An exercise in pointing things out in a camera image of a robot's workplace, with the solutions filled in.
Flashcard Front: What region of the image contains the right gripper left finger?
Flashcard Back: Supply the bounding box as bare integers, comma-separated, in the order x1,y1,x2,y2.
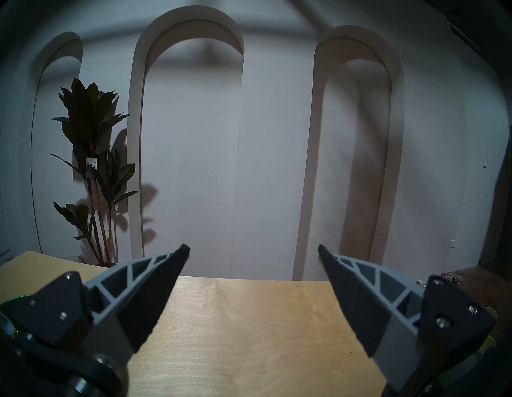
7,243,191,397

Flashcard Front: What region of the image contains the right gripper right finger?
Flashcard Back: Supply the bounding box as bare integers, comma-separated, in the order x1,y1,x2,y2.
318,244,497,395

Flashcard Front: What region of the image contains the green salad bowl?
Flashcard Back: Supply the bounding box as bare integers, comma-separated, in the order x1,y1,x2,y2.
0,294,34,341

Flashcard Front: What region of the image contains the tall potted plant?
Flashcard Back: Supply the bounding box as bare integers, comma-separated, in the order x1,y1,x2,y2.
51,78,138,267

